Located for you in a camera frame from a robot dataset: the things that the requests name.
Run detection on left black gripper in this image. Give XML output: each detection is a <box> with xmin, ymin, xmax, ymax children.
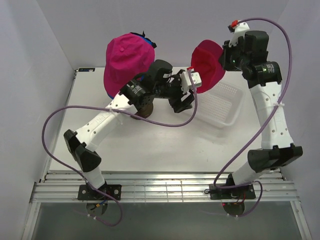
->
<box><xmin>153</xmin><ymin>69</ymin><xmax>195</xmax><ymax>113</ymax></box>

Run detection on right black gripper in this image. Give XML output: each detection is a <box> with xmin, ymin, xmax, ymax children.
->
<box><xmin>218</xmin><ymin>38</ymin><xmax>250</xmax><ymax>71</ymax></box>

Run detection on magenta cap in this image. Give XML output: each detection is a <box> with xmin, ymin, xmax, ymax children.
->
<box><xmin>190</xmin><ymin>39</ymin><xmax>226</xmax><ymax>94</ymax></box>
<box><xmin>103</xmin><ymin>33</ymin><xmax>156</xmax><ymax>99</ymax></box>

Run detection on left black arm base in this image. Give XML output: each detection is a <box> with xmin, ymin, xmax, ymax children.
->
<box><xmin>76</xmin><ymin>184</ymin><xmax>122</xmax><ymax>201</ymax></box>

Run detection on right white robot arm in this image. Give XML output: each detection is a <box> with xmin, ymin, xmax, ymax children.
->
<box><xmin>219</xmin><ymin>30</ymin><xmax>303</xmax><ymax>199</ymax></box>

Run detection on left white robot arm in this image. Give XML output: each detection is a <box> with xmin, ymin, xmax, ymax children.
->
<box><xmin>63</xmin><ymin>59</ymin><xmax>202</xmax><ymax>200</ymax></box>

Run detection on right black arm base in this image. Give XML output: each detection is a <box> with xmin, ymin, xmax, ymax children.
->
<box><xmin>204</xmin><ymin>184</ymin><xmax>256</xmax><ymax>200</ymax></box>

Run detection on dark round wooden stand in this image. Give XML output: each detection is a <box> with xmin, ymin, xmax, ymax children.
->
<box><xmin>131</xmin><ymin>103</ymin><xmax>154</xmax><ymax>120</ymax></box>

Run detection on white plastic basket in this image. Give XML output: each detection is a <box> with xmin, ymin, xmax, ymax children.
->
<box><xmin>195</xmin><ymin>81</ymin><xmax>245</xmax><ymax>129</ymax></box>

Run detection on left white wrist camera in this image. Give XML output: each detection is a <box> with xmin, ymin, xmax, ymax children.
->
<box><xmin>178</xmin><ymin>66</ymin><xmax>202</xmax><ymax>94</ymax></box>

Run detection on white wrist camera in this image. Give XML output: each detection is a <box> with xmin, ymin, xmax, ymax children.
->
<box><xmin>178</xmin><ymin>66</ymin><xmax>202</xmax><ymax>94</ymax></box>
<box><xmin>228</xmin><ymin>20</ymin><xmax>250</xmax><ymax>48</ymax></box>

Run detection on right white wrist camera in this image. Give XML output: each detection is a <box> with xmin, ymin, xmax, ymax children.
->
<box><xmin>228</xmin><ymin>20</ymin><xmax>250</xmax><ymax>48</ymax></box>

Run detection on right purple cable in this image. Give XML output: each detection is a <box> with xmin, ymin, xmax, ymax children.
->
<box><xmin>213</xmin><ymin>17</ymin><xmax>292</xmax><ymax>218</ymax></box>

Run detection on purple cable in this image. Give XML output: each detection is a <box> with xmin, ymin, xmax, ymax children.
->
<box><xmin>213</xmin><ymin>17</ymin><xmax>292</xmax><ymax>218</ymax></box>
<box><xmin>41</xmin><ymin>72</ymin><xmax>200</xmax><ymax>227</ymax></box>

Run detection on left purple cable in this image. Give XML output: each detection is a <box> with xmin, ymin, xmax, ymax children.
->
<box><xmin>41</xmin><ymin>72</ymin><xmax>200</xmax><ymax>227</ymax></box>

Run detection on aluminium frame rails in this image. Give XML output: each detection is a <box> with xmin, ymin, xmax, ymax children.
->
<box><xmin>30</xmin><ymin>67</ymin><xmax>312</xmax><ymax>240</ymax></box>

